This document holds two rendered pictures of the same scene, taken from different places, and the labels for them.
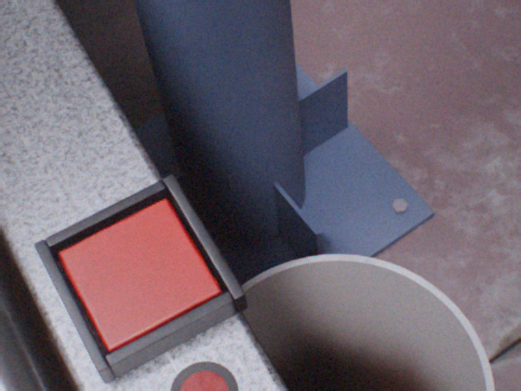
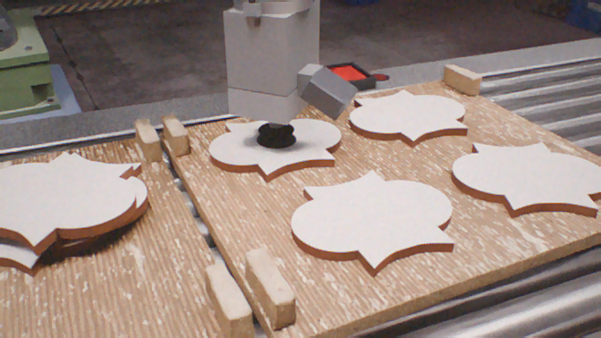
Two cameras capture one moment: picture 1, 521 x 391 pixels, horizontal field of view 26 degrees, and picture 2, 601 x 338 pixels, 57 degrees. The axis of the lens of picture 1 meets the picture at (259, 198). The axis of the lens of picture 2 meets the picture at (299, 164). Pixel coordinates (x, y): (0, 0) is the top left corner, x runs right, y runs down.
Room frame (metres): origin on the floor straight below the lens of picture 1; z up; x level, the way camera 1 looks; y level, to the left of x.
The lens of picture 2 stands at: (0.32, 0.84, 1.22)
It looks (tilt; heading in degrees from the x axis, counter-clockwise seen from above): 29 degrees down; 269
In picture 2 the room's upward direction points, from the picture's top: straight up
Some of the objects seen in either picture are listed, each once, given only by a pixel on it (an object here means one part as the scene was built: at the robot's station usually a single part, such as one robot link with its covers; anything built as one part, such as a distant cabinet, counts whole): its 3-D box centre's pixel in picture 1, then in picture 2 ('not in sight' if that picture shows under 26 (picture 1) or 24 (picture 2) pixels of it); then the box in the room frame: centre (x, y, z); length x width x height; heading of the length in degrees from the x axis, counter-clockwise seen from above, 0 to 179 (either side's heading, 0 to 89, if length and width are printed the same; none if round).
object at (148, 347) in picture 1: (140, 276); (341, 78); (0.24, 0.06, 0.92); 0.08 x 0.08 x 0.02; 21
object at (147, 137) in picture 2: not in sight; (148, 139); (0.47, 0.31, 0.95); 0.06 x 0.02 x 0.03; 114
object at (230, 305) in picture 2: not in sight; (227, 301); (0.36, 0.56, 0.95); 0.06 x 0.02 x 0.03; 114
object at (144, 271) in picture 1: (140, 276); (341, 79); (0.24, 0.06, 0.92); 0.06 x 0.06 x 0.01; 21
